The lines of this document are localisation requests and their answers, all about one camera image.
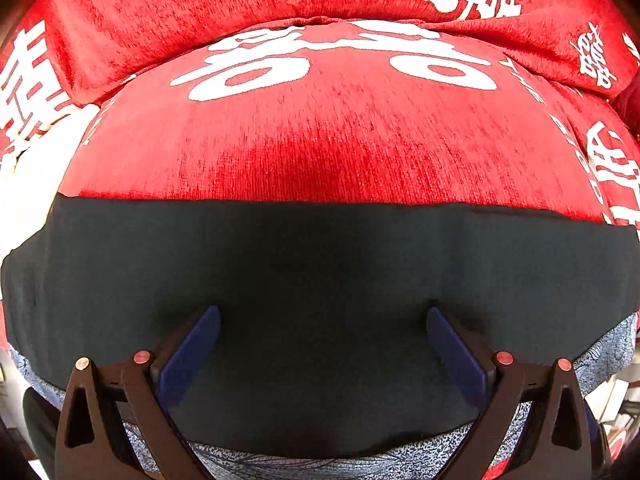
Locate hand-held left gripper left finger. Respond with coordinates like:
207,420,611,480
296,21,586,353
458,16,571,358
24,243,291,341
54,304,222,480

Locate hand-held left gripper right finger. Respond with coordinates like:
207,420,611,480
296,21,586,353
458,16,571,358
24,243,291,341
426,306,594,480

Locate black pants with grey lining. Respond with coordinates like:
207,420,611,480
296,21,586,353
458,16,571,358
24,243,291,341
0,197,640,480

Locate red printed blanket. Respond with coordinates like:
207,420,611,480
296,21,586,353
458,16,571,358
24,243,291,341
0,16,640,271

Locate red printed quilt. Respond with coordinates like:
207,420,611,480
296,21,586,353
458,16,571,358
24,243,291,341
0,0,640,111

